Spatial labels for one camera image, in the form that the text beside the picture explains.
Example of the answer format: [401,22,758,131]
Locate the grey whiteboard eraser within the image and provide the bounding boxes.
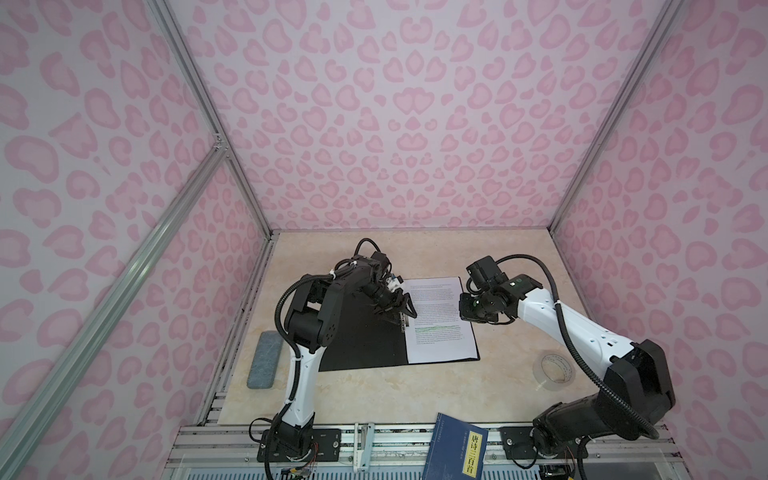
[246,331,284,390]

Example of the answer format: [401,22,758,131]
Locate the metal folder clip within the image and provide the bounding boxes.
[399,313,409,332]

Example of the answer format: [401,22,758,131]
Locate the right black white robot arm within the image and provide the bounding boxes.
[459,255,676,460]

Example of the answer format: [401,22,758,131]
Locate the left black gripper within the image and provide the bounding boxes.
[361,284,417,323]

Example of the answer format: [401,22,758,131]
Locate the aluminium diagonal frame bar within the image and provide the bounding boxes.
[1,146,228,479]

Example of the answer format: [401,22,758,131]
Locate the clear tape roll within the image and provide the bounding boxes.
[532,351,576,391]

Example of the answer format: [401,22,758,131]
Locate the blue book yellow label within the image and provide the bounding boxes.
[421,413,489,480]

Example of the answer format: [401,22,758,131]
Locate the right aluminium corner post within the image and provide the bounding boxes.
[547,0,688,235]

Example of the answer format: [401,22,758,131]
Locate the left aluminium corner post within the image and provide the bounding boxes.
[146,0,278,241]

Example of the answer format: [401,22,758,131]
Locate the white black file folder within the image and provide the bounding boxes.
[314,275,481,373]

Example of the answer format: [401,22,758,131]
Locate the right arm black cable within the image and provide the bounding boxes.
[494,253,661,480]

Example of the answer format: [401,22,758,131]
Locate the printed paper sheet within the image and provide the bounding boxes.
[404,277,480,365]

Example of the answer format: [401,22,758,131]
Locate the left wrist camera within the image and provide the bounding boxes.
[384,274,403,292]

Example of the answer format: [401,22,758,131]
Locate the aluminium corner post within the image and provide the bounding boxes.
[146,0,278,241]
[547,0,688,235]

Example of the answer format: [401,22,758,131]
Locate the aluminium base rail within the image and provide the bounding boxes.
[161,423,691,479]

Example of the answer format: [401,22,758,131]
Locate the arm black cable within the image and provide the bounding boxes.
[248,237,385,480]
[494,253,661,480]

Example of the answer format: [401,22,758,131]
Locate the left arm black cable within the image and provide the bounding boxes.
[248,237,385,480]

